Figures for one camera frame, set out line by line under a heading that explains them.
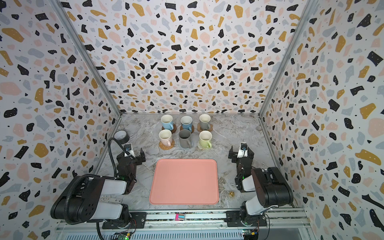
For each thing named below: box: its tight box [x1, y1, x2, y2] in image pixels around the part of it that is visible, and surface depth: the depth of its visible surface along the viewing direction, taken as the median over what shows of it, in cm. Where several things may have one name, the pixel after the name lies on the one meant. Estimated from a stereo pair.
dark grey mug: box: [178, 129, 192, 149], surface depth 97 cm
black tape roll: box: [113, 129, 130, 144], surface depth 106 cm
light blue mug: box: [180, 115, 193, 133], surface depth 106 cm
